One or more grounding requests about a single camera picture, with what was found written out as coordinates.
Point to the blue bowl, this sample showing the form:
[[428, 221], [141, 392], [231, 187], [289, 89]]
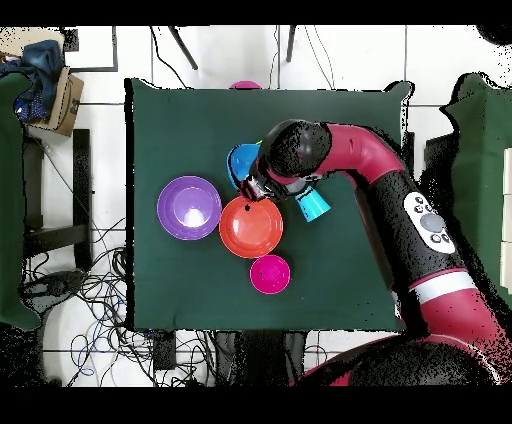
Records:
[[240, 160]]

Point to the orange bowl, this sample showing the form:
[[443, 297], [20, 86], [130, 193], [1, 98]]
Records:
[[250, 230]]

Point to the blue cup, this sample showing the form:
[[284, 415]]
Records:
[[314, 206]]

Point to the purple bowl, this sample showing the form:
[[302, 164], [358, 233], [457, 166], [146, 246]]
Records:
[[189, 208]]

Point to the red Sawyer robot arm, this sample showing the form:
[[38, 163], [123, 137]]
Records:
[[400, 212]]

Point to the small pink bowl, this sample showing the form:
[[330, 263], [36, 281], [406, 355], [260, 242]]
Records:
[[270, 274]]

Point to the dark green table cloth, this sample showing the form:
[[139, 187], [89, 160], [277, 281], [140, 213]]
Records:
[[200, 300]]

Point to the black tripod leg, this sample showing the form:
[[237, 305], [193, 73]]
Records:
[[290, 44], [184, 48]]

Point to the black power adapter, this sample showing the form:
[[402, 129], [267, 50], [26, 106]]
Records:
[[164, 352]]

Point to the black framed board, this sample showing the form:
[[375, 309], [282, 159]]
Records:
[[115, 48]]

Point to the cardboard box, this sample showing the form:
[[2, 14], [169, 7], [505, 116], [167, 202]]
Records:
[[68, 104]]

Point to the black chair base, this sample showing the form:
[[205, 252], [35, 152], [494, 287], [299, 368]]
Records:
[[56, 283]]

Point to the green cloth side table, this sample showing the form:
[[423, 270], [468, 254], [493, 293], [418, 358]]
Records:
[[10, 200], [484, 160]]

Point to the blue fabric bag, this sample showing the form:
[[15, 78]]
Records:
[[42, 76]]

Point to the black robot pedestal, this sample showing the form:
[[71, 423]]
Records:
[[260, 360]]

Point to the black stool frame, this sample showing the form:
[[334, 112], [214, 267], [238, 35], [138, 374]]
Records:
[[82, 180], [438, 160]]

